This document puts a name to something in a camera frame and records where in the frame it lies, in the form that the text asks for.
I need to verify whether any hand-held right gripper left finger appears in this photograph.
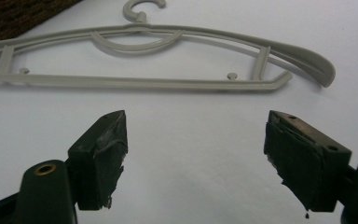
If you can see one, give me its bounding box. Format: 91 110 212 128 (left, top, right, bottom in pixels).
14 109 129 224

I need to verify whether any grey plastic clothes hanger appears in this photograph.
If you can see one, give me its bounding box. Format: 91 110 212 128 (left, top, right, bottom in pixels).
0 0 337 93

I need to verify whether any dark brown woven cloth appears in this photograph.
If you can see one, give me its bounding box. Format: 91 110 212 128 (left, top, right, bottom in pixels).
0 0 83 44

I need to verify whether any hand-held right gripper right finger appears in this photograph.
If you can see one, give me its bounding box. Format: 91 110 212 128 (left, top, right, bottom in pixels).
263 109 358 224

